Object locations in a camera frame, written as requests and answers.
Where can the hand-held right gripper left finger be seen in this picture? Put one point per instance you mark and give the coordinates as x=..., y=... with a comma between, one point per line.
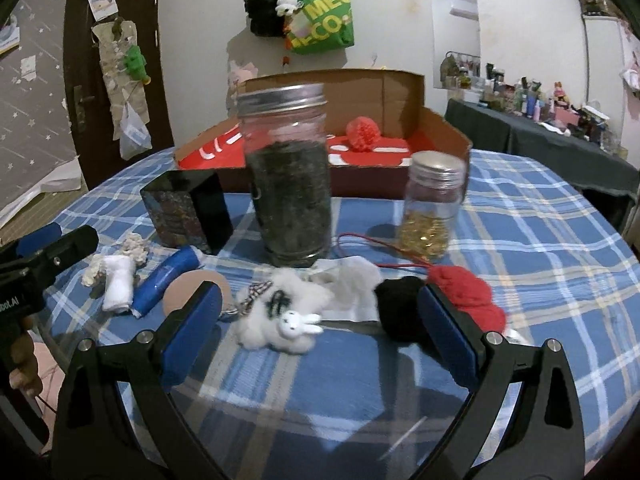
x=192, y=335

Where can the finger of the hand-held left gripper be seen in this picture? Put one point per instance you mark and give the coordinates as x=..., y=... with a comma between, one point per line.
x=40, y=237
x=70, y=247

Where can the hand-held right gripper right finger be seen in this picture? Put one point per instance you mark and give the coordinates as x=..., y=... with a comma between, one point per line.
x=447, y=335

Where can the red yarn ball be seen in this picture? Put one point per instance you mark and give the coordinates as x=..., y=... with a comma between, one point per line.
x=470, y=295

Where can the black yarn ball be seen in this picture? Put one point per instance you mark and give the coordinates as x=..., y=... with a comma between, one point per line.
x=397, y=307

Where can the blue bandage roll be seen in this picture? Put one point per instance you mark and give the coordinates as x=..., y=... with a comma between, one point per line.
x=162, y=280

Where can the beige scrunchie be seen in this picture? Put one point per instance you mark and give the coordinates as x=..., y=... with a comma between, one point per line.
x=136, y=249

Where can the small white cloth piece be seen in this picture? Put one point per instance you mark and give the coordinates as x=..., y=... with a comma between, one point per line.
x=265, y=325

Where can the white mesh pouf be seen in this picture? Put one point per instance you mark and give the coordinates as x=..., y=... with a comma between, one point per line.
x=350, y=280

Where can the cardboard box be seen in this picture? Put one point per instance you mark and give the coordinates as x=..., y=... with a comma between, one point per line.
x=380, y=90

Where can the person's left hand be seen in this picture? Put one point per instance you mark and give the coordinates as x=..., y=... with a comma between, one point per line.
x=25, y=365

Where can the brown round disc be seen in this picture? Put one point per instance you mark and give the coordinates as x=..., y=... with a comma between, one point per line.
x=182, y=290

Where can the blue plaid tablecloth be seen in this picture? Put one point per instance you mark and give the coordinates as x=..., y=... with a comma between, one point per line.
x=525, y=240

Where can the black square tin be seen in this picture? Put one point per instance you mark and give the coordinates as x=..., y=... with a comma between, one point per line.
x=200, y=210

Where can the small glass jar gold contents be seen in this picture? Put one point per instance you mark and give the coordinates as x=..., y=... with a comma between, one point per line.
x=430, y=210

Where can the clear plastic bag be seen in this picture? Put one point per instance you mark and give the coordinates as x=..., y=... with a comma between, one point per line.
x=135, y=135

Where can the hanging fabric organizer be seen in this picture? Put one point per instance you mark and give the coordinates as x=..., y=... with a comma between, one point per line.
x=115, y=85

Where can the silver round tin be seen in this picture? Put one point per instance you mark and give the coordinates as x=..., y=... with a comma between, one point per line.
x=287, y=185

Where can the dark wooden door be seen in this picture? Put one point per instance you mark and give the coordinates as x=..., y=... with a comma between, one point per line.
x=80, y=60

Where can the green plush toy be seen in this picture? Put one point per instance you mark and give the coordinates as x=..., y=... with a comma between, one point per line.
x=136, y=62

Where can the dark covered side table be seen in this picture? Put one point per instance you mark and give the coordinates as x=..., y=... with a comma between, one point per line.
x=540, y=140

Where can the red mesh pouf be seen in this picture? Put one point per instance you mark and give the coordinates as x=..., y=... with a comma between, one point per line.
x=362, y=132

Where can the light pink plush toy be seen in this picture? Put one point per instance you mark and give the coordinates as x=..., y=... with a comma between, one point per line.
x=242, y=77

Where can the photo on door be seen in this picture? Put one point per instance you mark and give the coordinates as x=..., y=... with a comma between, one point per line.
x=101, y=0

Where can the cluster of bottles and figurines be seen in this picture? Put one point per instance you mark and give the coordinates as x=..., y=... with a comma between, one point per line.
x=530, y=97

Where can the black plush bag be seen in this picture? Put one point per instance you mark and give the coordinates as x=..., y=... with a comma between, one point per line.
x=262, y=5

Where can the white refrigerator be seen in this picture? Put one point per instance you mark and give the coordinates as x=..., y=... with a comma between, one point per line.
x=605, y=55

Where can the small white plush toy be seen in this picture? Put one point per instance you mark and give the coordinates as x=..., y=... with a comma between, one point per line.
x=286, y=6

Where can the green tote bag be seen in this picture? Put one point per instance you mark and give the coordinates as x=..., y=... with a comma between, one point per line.
x=325, y=15

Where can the wall air conditioner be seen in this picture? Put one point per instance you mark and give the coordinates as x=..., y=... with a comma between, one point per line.
x=465, y=11

